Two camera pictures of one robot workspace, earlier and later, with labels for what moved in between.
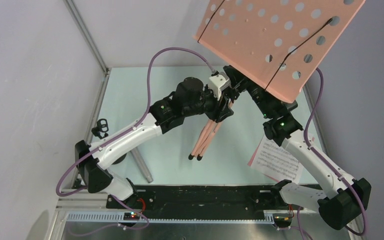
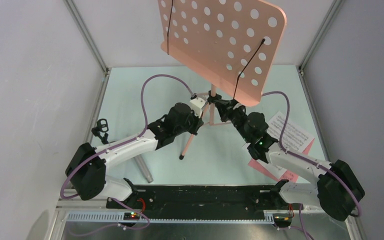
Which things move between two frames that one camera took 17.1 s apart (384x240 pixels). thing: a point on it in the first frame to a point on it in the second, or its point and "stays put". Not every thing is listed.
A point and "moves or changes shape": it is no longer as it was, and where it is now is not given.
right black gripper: (238, 79) to (227, 108)
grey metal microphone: (142, 164) stays put
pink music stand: (276, 44) moves or changes shape
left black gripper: (217, 114) to (197, 122)
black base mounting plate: (174, 200) stays put
